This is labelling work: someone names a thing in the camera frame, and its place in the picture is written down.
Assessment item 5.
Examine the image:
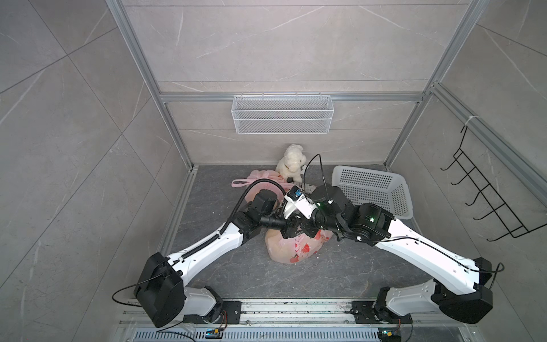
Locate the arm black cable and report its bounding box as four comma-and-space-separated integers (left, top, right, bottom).
302, 153, 505, 289
112, 178, 287, 308

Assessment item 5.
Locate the white plastic basket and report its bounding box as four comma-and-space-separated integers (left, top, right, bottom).
332, 165, 414, 220

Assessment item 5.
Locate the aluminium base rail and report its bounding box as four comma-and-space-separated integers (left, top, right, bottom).
111, 299, 483, 341

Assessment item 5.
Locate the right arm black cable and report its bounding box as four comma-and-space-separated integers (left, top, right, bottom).
302, 153, 505, 289

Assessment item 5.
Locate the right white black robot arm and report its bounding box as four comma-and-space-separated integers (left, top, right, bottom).
283, 185, 495, 323

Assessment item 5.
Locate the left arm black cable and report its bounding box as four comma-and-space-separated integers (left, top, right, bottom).
112, 178, 287, 308

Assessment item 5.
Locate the white plush toy dog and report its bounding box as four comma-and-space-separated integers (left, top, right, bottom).
275, 144, 307, 183

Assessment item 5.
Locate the plain pink plastic bag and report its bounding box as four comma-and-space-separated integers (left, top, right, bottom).
265, 229, 333, 264

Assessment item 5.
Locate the pink plastic bag with print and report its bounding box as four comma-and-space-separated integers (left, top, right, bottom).
231, 169, 296, 204

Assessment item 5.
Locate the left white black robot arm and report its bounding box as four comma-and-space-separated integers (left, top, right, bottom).
133, 190, 299, 328

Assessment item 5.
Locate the black wire hook rack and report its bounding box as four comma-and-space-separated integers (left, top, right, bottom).
440, 125, 546, 242

